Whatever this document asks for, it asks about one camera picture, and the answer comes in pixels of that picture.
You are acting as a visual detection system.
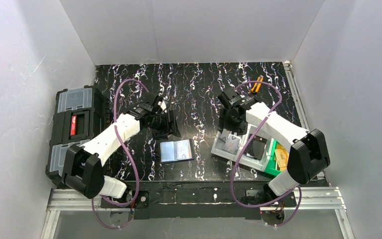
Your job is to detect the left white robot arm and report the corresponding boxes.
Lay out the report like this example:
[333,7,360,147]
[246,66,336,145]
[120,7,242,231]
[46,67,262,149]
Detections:
[62,93,181,199]

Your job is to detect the orange black utility knife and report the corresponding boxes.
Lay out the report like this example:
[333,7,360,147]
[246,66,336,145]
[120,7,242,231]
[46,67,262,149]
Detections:
[249,75,264,94]

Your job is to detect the white cards in left bin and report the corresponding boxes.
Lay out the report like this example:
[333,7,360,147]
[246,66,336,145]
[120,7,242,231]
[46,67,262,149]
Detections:
[218,133,229,144]

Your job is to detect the white printed credit card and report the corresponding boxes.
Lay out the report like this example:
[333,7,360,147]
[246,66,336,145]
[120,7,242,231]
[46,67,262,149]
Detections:
[176,140,192,160]

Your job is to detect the black tool box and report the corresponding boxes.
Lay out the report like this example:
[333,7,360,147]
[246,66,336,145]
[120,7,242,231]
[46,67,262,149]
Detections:
[45,86,113,189]

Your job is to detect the gold cards in green bin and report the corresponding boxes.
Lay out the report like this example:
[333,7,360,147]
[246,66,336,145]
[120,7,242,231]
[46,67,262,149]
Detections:
[275,148,289,171]

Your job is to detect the black cards in middle bin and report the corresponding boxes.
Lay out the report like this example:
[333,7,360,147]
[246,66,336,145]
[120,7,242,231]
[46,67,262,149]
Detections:
[245,136,267,160]

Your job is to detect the grey bin left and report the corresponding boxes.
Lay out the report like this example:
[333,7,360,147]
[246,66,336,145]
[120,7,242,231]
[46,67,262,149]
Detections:
[211,130,249,162]

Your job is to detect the green bin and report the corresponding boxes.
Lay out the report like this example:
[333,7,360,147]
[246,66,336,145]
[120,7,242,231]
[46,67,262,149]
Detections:
[263,139,289,177]

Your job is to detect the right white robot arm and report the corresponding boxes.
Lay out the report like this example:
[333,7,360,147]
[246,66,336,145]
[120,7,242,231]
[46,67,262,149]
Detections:
[218,88,330,200]

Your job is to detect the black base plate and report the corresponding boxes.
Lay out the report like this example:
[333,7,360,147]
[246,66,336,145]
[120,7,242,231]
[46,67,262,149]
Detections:
[100,180,297,220]

